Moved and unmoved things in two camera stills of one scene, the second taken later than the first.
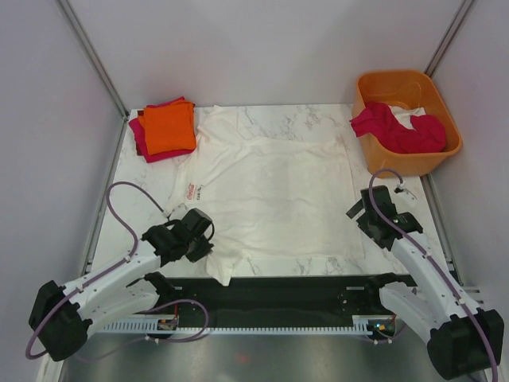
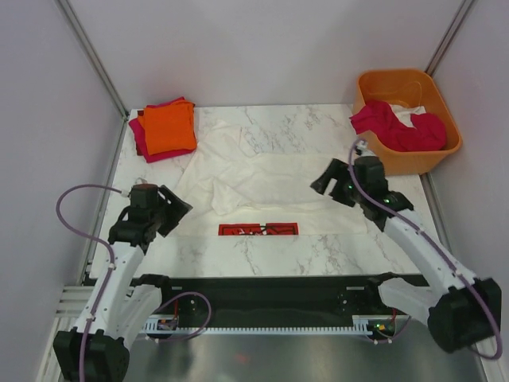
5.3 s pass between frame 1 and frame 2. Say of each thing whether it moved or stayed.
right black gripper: moved
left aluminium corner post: stayed
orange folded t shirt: stayed
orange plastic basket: stayed
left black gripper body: moved
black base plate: stayed
